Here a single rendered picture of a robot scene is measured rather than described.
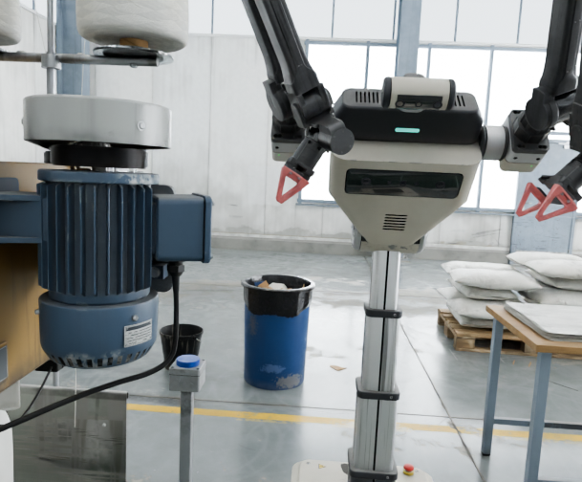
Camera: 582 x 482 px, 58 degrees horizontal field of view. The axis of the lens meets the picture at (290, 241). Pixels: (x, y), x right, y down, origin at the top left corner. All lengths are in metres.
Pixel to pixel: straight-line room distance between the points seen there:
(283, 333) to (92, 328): 2.61
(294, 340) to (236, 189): 6.06
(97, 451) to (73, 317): 0.96
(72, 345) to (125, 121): 0.28
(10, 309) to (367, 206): 0.93
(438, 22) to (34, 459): 8.78
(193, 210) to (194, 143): 8.58
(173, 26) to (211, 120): 8.41
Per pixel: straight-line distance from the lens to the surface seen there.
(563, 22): 1.25
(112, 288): 0.69
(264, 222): 9.11
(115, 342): 0.70
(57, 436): 1.65
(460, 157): 1.40
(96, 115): 0.65
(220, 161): 9.17
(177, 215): 0.70
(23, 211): 0.72
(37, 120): 0.68
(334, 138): 1.11
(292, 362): 3.35
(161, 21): 0.83
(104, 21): 0.83
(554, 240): 9.82
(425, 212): 1.47
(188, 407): 1.45
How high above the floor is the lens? 1.34
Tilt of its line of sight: 7 degrees down
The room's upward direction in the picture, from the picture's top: 3 degrees clockwise
